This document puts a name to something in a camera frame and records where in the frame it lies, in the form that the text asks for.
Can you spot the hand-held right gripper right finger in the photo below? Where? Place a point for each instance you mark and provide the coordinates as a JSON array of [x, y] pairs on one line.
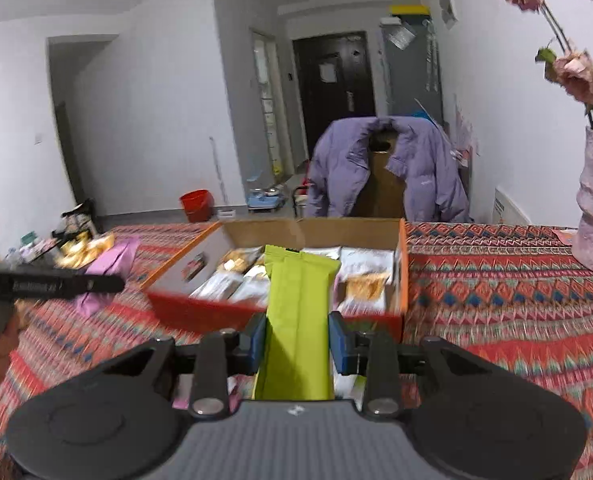
[[339, 345]]

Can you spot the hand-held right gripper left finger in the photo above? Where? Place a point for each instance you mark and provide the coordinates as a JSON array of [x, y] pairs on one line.
[[258, 345]]

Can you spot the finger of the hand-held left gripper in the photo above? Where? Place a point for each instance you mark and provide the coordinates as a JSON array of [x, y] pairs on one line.
[[101, 284]]

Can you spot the purple snack packet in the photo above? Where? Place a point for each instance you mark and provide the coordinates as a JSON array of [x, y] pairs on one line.
[[119, 260]]

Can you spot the green snack packet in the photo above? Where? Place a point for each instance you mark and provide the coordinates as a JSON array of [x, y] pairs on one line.
[[296, 320]]

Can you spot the pile of assorted snack packets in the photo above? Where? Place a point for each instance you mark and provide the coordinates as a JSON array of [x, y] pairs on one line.
[[361, 287]]

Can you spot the red cardboard box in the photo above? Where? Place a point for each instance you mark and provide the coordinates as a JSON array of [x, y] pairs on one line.
[[196, 312]]

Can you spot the plate of orange peels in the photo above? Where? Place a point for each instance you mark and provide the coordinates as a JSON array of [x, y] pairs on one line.
[[84, 252]]

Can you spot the red bucket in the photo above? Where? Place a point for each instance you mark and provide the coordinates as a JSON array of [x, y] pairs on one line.
[[195, 205]]

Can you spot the brown chair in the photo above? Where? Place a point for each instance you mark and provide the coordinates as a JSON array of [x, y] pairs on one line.
[[381, 190]]

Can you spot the purple jacket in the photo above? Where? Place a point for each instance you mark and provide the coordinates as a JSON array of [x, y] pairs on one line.
[[336, 170]]

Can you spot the black door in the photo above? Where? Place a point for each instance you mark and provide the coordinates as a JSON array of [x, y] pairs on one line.
[[336, 105]]

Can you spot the glass sliding door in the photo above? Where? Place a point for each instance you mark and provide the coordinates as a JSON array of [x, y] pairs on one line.
[[266, 105]]

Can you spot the paper sheet on door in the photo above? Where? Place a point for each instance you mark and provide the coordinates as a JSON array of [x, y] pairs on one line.
[[327, 72]]

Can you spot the grey refrigerator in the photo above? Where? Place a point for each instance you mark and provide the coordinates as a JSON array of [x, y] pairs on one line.
[[411, 80]]

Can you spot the white folded umbrella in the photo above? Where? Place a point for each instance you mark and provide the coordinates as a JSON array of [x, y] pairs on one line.
[[430, 60]]

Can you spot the clear plastic bag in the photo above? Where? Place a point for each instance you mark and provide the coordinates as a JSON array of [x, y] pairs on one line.
[[401, 36]]

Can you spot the yellow black box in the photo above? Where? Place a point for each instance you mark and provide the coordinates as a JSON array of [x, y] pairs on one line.
[[409, 9]]

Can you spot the dried pink roses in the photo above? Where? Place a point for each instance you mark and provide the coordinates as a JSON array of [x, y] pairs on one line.
[[578, 77]]

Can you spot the white light switch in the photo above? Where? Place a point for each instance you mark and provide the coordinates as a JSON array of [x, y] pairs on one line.
[[37, 138]]

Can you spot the white wall board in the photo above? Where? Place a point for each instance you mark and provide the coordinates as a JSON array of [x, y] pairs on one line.
[[511, 207]]

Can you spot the wall electrical panel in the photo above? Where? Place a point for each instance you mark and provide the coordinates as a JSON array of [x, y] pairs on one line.
[[449, 5]]

